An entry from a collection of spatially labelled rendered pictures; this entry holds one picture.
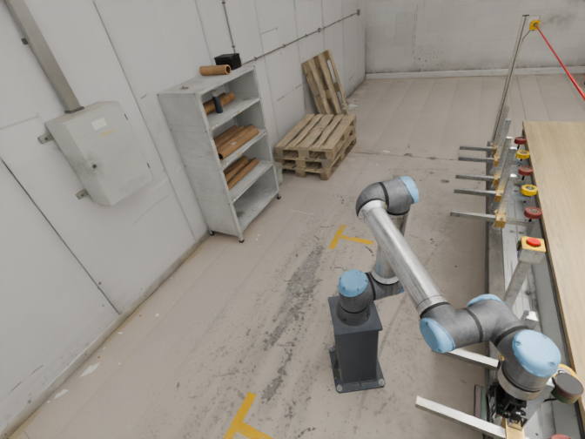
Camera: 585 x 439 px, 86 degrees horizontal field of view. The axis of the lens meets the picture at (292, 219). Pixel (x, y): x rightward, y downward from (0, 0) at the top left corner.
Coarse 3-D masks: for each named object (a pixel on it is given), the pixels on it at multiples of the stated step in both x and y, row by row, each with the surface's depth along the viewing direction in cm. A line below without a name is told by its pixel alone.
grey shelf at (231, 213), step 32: (160, 96) 261; (192, 96) 245; (256, 96) 322; (192, 128) 266; (224, 128) 343; (192, 160) 291; (224, 160) 293; (224, 192) 298; (256, 192) 386; (224, 224) 329
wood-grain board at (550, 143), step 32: (544, 128) 255; (576, 128) 247; (544, 160) 217; (576, 160) 212; (544, 192) 189; (576, 192) 185; (544, 224) 168; (576, 224) 165; (576, 256) 148; (576, 288) 134; (576, 320) 123; (576, 352) 114
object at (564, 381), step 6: (558, 378) 83; (564, 378) 83; (570, 378) 83; (558, 384) 82; (564, 384) 82; (570, 384) 82; (576, 384) 82; (564, 390) 81; (570, 390) 81; (576, 390) 80
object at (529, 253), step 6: (522, 240) 118; (540, 240) 117; (522, 246) 116; (528, 246) 115; (534, 246) 115; (540, 246) 115; (522, 252) 116; (528, 252) 115; (534, 252) 115; (540, 252) 114; (522, 258) 118; (528, 258) 117; (534, 258) 116; (540, 258) 115
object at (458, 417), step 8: (416, 400) 112; (424, 400) 112; (424, 408) 111; (432, 408) 110; (440, 408) 109; (448, 408) 109; (440, 416) 109; (448, 416) 107; (456, 416) 106; (464, 416) 106; (472, 416) 106; (464, 424) 106; (472, 424) 104; (480, 424) 104; (488, 424) 103; (480, 432) 104; (488, 432) 102; (496, 432) 101; (504, 432) 101
